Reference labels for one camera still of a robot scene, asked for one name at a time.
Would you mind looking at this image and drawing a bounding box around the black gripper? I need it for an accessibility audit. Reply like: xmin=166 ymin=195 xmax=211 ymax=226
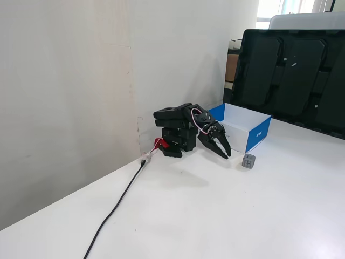
xmin=197 ymin=121 xmax=232 ymax=160

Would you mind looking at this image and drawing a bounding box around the small gray block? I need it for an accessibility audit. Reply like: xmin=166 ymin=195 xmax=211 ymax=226
xmin=241 ymin=153 xmax=256 ymax=170

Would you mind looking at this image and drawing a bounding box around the blue and white cardboard box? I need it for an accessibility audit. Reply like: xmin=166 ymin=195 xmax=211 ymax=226
xmin=208 ymin=102 xmax=272 ymax=155

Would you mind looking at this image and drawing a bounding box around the brown cardboard box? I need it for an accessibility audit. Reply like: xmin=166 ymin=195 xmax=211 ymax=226
xmin=224 ymin=53 xmax=239 ymax=83

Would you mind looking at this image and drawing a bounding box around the red table clamp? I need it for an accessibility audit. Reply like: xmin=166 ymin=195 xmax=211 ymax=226
xmin=153 ymin=137 xmax=170 ymax=149

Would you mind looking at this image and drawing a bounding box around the large black plastic tray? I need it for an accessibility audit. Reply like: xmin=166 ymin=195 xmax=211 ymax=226
xmin=230 ymin=28 xmax=345 ymax=141

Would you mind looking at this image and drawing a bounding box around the bright window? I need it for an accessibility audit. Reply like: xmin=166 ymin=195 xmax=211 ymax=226
xmin=256 ymin=0 xmax=345 ymax=30

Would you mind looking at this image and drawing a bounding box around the white plastic container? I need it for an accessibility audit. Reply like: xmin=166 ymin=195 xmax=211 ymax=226
xmin=268 ymin=11 xmax=345 ymax=31

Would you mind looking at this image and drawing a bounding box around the white and red servo wire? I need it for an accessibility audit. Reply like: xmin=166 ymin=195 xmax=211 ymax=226
xmin=190 ymin=107 xmax=210 ymax=135

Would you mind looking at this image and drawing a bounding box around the black power cable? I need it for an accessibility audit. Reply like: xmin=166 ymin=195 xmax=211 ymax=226
xmin=82 ymin=159 xmax=147 ymax=259

